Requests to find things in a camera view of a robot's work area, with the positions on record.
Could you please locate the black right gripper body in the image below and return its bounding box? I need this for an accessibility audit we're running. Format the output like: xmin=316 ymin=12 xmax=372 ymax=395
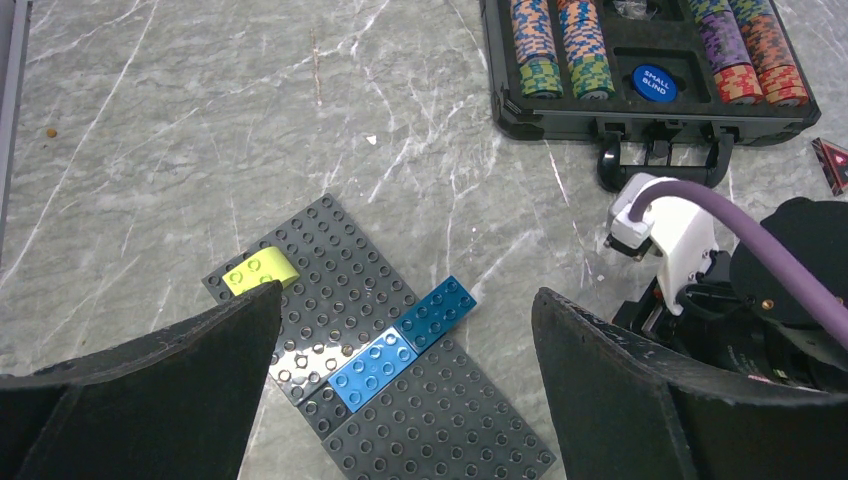
xmin=612 ymin=197 xmax=847 ymax=393

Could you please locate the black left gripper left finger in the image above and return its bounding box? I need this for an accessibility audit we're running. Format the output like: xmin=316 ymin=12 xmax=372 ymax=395
xmin=1 ymin=281 xmax=282 ymax=479

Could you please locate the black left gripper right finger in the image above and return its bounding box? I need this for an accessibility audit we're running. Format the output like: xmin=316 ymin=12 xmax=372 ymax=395
xmin=531 ymin=287 xmax=847 ymax=479

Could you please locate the red triangular dealer button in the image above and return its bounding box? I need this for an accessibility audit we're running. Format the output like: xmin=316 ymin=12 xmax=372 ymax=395
xmin=811 ymin=137 xmax=847 ymax=197

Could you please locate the blue small blind button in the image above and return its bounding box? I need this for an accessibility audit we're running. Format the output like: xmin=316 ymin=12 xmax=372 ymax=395
xmin=631 ymin=64 xmax=678 ymax=103

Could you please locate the clear plastic wrap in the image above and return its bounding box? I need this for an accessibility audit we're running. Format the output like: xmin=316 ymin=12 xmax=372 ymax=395
xmin=612 ymin=0 xmax=658 ymax=21

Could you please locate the black poker set case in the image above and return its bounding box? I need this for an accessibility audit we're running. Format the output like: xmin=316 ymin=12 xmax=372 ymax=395
xmin=480 ymin=1 xmax=820 ymax=191

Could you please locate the lime green lego brick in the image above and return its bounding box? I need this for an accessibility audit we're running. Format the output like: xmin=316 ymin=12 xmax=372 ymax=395
xmin=222 ymin=246 xmax=300 ymax=296

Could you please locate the light blue lego brick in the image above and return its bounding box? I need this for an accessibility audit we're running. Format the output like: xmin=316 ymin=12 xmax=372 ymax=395
xmin=329 ymin=327 xmax=418 ymax=413

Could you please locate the dark grey lego baseplate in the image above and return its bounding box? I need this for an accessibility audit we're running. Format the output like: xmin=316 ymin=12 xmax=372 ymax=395
xmin=203 ymin=195 xmax=555 ymax=479

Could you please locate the dark teal lego brick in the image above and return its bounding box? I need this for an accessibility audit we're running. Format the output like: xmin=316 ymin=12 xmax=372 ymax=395
xmin=394 ymin=276 xmax=476 ymax=354

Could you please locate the green orange chip row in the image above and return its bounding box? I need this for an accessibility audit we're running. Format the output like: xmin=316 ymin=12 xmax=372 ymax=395
xmin=728 ymin=0 xmax=809 ymax=107

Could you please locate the green purple chip row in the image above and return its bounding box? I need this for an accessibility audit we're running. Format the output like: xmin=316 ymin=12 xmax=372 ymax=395
xmin=687 ymin=0 xmax=764 ymax=105

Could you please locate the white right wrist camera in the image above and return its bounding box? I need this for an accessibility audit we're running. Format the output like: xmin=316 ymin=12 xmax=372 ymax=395
xmin=607 ymin=173 xmax=718 ymax=316

